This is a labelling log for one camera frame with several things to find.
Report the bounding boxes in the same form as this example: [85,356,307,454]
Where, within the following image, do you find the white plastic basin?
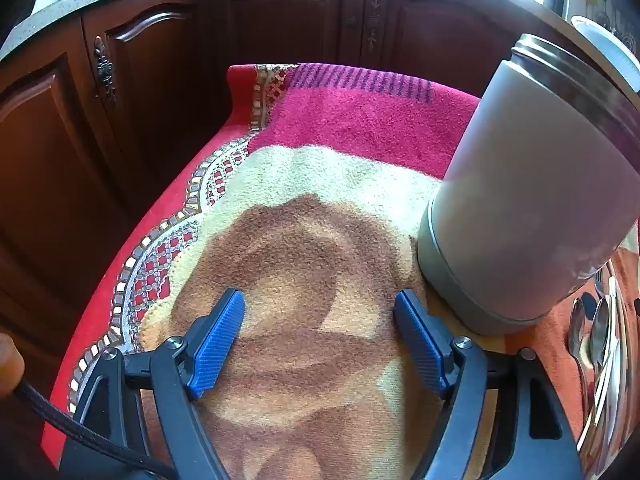
[570,15,640,92]

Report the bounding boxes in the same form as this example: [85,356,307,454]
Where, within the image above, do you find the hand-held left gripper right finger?
[392,288,586,480]

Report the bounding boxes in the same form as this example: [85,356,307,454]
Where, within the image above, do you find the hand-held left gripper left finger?
[60,287,246,480]

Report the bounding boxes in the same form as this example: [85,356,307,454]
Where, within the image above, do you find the grey metal cup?
[416,33,640,337]

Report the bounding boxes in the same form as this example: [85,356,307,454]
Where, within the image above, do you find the red embroidered tablecloth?
[40,63,301,461]

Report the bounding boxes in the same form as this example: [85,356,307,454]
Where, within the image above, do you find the black braided cable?
[12,382,176,480]

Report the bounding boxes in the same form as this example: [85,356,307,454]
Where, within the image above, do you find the orange cable connector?
[0,334,26,401]

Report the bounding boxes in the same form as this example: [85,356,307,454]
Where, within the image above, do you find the printed terry towel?
[137,62,640,480]

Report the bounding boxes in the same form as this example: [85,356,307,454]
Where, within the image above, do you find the pile of metal spoons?
[577,260,640,480]

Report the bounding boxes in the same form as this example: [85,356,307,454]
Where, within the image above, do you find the metal spoon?
[589,295,612,376]
[569,296,591,411]

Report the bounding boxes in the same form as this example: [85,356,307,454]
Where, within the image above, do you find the ornate metal cabinet handle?
[92,36,119,107]
[366,0,384,55]

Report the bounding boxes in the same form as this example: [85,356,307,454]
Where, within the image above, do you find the dark wooden cabinet door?
[365,0,556,98]
[82,2,223,196]
[220,0,367,68]
[0,50,131,361]

